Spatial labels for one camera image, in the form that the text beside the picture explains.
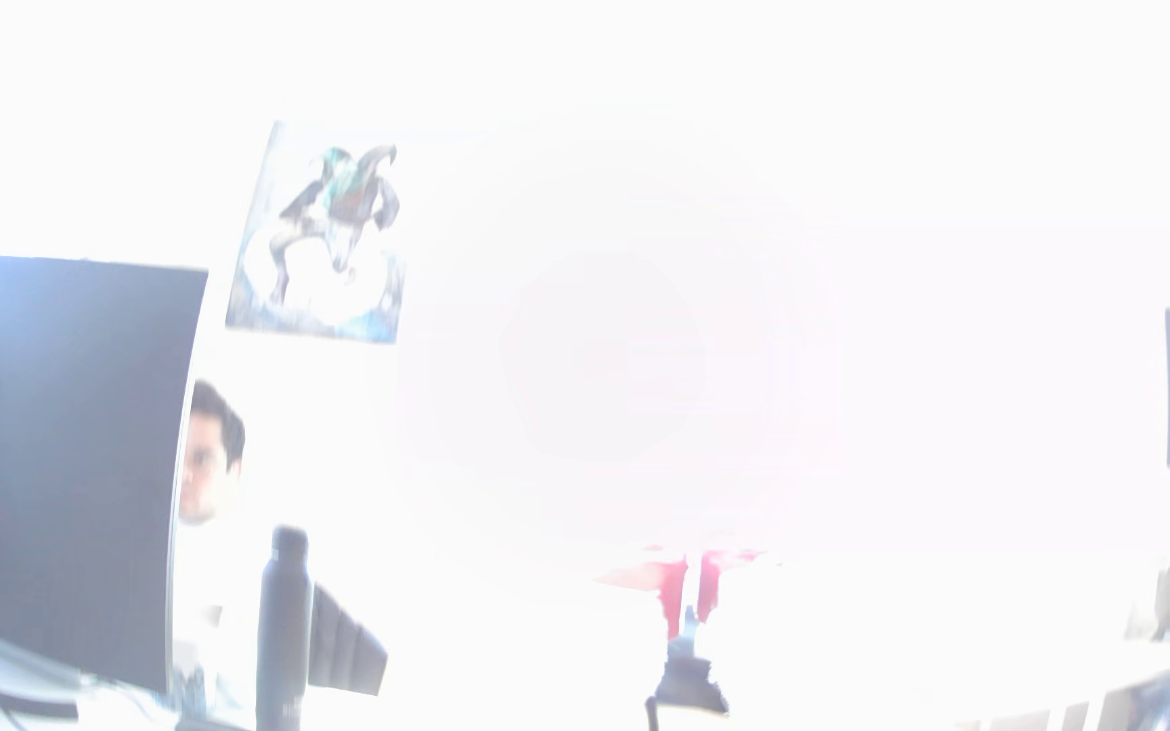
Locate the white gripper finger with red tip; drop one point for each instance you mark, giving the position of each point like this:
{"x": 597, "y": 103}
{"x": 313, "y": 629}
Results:
{"x": 658, "y": 587}
{"x": 715, "y": 579}

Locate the black chess piece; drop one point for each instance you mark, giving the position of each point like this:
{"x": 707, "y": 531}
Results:
{"x": 689, "y": 682}

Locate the black drinking bottle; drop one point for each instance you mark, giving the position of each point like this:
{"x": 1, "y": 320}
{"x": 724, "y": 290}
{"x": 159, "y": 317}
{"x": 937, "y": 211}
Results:
{"x": 283, "y": 629}

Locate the dark haired person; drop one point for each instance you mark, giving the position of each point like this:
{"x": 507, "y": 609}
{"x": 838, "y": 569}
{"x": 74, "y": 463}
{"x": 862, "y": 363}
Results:
{"x": 207, "y": 457}

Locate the dark computer monitor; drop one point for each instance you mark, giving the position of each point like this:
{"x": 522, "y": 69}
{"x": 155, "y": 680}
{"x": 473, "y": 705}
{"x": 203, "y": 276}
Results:
{"x": 57, "y": 457}

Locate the fantasy figure wall poster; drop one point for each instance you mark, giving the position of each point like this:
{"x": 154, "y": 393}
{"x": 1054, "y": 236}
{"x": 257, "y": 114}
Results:
{"x": 326, "y": 244}

